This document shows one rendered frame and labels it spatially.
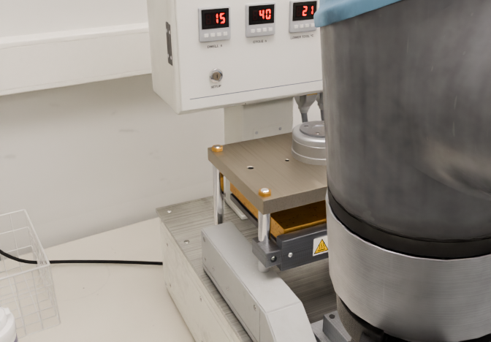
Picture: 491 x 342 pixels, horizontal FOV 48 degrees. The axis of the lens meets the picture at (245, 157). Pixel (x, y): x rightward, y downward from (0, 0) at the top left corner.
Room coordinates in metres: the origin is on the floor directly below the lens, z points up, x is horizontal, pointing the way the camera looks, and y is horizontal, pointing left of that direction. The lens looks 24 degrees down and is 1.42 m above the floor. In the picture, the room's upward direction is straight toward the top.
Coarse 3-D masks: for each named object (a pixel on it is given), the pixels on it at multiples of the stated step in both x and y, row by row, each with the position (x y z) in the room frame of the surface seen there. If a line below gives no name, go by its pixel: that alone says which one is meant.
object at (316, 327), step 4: (312, 324) 0.52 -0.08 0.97; (316, 324) 0.52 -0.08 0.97; (320, 324) 0.52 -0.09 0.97; (312, 328) 0.51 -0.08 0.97; (316, 328) 0.51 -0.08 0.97; (320, 328) 0.51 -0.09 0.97; (316, 332) 0.51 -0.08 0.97; (320, 332) 0.51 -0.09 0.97; (316, 336) 0.50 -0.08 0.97; (320, 336) 0.50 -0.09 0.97; (324, 336) 0.50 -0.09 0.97; (316, 340) 0.50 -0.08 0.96; (320, 340) 0.49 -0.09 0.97; (324, 340) 0.49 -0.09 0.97; (328, 340) 0.49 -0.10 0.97
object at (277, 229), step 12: (240, 204) 0.71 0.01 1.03; (312, 204) 0.66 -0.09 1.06; (324, 204) 0.66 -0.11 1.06; (252, 216) 0.68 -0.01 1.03; (276, 216) 0.62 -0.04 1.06; (288, 216) 0.62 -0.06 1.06; (300, 216) 0.62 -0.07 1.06; (312, 216) 0.62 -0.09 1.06; (324, 216) 0.62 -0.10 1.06; (276, 228) 0.61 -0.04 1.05; (288, 228) 0.59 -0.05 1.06; (300, 228) 0.60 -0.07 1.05
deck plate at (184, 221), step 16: (160, 208) 0.87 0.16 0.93; (176, 208) 0.87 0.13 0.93; (192, 208) 0.87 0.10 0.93; (208, 208) 0.87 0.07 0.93; (224, 208) 0.87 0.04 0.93; (176, 224) 0.82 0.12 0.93; (192, 224) 0.82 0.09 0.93; (208, 224) 0.82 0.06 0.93; (240, 224) 0.82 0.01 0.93; (176, 240) 0.77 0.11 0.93; (192, 240) 0.77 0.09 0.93; (192, 256) 0.72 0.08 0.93; (288, 272) 0.68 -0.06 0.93; (304, 272) 0.68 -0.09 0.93; (320, 272) 0.68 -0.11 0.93; (208, 288) 0.64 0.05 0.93; (304, 288) 0.64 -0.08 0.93; (320, 288) 0.64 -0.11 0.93; (224, 304) 0.61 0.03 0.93; (304, 304) 0.61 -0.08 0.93; (320, 304) 0.61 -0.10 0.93; (336, 304) 0.61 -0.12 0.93; (320, 320) 0.57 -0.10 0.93; (240, 336) 0.54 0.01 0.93
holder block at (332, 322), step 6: (330, 312) 0.51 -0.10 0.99; (336, 312) 0.51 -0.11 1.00; (324, 318) 0.51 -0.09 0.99; (330, 318) 0.50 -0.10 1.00; (336, 318) 0.50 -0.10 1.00; (324, 324) 0.50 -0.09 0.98; (330, 324) 0.49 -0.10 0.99; (336, 324) 0.49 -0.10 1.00; (342, 324) 0.49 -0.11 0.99; (324, 330) 0.50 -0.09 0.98; (330, 330) 0.49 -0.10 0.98; (336, 330) 0.48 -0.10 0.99; (342, 330) 0.48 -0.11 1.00; (330, 336) 0.49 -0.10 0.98; (336, 336) 0.48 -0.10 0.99; (342, 336) 0.47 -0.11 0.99; (348, 336) 0.47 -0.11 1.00
